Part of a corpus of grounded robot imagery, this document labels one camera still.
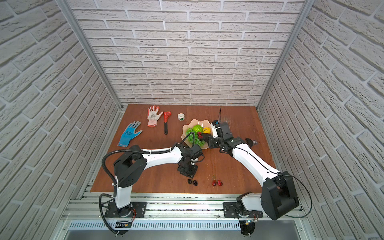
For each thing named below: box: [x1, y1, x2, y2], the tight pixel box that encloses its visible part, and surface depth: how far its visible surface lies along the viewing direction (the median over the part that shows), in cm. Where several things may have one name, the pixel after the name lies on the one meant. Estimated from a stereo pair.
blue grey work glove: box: [117, 120, 143, 148], surface depth 105 cm
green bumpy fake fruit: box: [192, 124, 204, 135], surface depth 99 cm
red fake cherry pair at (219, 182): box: [211, 179, 223, 187], surface depth 83 cm
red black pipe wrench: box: [164, 111, 172, 135], surface depth 112 cm
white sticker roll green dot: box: [177, 113, 185, 122], surface depth 113 cm
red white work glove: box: [147, 105, 164, 127], surface depth 116 cm
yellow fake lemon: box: [203, 126, 211, 134], surface depth 100 cm
